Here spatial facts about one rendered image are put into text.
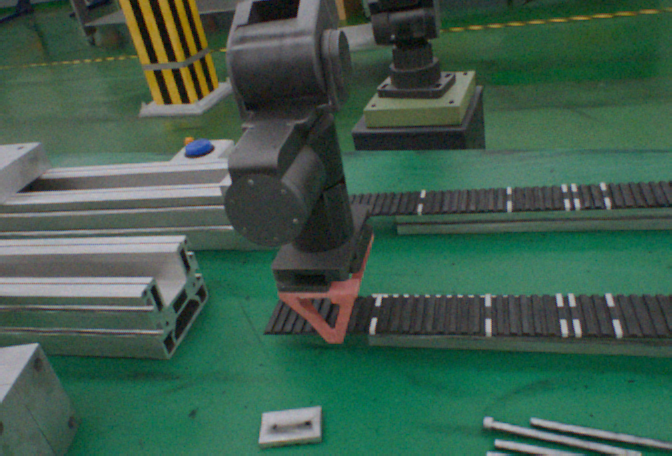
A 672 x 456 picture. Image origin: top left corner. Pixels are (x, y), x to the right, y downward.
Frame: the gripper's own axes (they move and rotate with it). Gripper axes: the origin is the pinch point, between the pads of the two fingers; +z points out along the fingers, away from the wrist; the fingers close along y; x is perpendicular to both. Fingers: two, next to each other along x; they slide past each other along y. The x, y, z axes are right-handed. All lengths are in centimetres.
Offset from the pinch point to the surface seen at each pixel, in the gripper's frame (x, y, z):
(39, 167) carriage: -49, -24, -7
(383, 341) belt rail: 3.9, 0.7, 2.4
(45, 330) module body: -31.6, 2.7, 0.2
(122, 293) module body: -19.6, 3.5, -5.3
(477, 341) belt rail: 12.5, 0.8, 2.0
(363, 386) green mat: 2.9, 5.6, 3.1
